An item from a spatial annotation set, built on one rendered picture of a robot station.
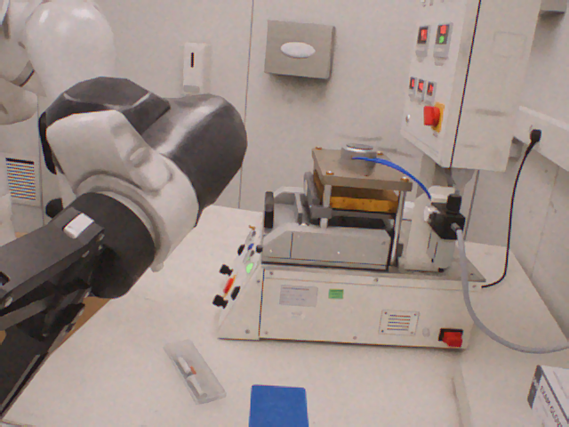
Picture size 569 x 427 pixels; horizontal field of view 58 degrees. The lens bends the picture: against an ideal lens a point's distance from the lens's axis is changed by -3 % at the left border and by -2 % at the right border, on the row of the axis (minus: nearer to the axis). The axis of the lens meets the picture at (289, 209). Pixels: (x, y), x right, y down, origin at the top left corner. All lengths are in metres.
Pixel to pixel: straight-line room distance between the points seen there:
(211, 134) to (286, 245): 0.59
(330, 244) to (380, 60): 1.70
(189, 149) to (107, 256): 0.12
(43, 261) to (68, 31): 0.43
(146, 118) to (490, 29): 0.71
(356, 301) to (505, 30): 0.58
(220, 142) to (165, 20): 2.40
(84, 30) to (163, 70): 2.18
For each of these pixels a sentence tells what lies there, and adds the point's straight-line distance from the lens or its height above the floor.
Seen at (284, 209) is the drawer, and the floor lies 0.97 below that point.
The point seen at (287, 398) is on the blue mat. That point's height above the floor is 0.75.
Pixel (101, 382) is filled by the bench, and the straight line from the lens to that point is 1.02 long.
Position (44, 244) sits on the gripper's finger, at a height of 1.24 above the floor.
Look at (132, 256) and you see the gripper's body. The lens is 0.38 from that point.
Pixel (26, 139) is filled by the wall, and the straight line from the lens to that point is 3.33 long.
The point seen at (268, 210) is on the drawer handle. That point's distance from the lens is 1.10.
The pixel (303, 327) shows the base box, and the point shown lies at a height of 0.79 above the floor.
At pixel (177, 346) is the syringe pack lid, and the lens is 1.06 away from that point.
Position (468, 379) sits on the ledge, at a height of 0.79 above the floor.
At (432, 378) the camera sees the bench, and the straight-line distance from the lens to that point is 1.11.
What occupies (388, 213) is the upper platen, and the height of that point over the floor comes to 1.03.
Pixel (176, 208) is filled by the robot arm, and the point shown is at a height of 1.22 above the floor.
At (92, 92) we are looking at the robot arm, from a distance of 0.50.
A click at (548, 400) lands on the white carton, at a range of 0.96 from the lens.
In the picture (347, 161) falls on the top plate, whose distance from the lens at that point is 1.13.
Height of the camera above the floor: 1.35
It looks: 18 degrees down
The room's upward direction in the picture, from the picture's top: 5 degrees clockwise
